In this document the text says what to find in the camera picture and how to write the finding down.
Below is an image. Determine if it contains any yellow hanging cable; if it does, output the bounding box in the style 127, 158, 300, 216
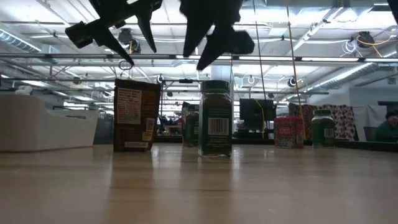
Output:
285, 0, 308, 141

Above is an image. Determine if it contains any black background monitor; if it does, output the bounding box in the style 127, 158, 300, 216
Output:
239, 98, 277, 132

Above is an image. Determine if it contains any white plastic bin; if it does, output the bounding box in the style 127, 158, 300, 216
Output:
0, 94, 101, 152

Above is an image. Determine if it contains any horizontal bar with light strip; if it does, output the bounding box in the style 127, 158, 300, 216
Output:
0, 53, 398, 63

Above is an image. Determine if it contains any person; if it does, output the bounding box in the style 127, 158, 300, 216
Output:
374, 111, 398, 143

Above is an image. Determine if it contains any green-lidded glass spice jar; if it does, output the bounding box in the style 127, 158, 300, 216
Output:
185, 104, 200, 147
198, 80, 234, 159
312, 109, 336, 148

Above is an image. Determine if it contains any black background rig frame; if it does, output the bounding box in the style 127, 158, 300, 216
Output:
160, 78, 201, 122

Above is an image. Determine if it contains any black aluminium table frame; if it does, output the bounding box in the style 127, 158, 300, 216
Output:
154, 135, 398, 154

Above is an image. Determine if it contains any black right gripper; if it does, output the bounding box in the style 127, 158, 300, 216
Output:
178, 0, 256, 71

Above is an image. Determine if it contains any white hanging sheet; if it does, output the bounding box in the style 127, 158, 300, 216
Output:
354, 104, 381, 141

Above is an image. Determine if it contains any red-lidded spice tin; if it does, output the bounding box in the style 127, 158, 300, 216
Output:
273, 116, 305, 149

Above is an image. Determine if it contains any black ceiling cable reel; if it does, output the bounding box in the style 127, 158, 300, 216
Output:
356, 30, 376, 49
118, 27, 141, 54

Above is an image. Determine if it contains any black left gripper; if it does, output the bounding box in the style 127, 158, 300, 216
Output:
64, 0, 164, 67

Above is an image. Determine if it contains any red patterned hanging cloth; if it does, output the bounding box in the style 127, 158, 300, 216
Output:
288, 103, 357, 141

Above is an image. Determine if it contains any black office chair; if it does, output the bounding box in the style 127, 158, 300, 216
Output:
363, 126, 377, 142

